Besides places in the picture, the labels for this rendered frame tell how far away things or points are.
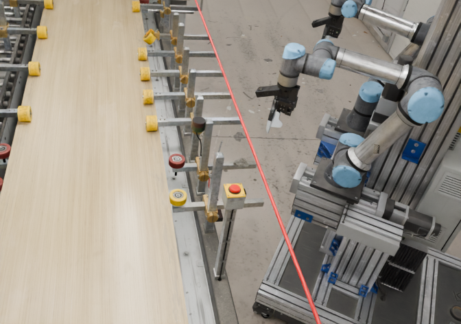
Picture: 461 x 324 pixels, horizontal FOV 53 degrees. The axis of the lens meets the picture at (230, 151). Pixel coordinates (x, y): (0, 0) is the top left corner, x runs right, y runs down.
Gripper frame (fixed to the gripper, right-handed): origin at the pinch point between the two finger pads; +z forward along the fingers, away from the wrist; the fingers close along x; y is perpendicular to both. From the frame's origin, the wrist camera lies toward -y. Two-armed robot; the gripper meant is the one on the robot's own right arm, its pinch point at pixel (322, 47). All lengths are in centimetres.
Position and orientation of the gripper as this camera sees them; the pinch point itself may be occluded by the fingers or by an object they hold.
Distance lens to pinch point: 261.3
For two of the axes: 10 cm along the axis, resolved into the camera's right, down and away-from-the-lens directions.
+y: 9.1, 3.4, -2.3
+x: 3.9, -5.4, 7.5
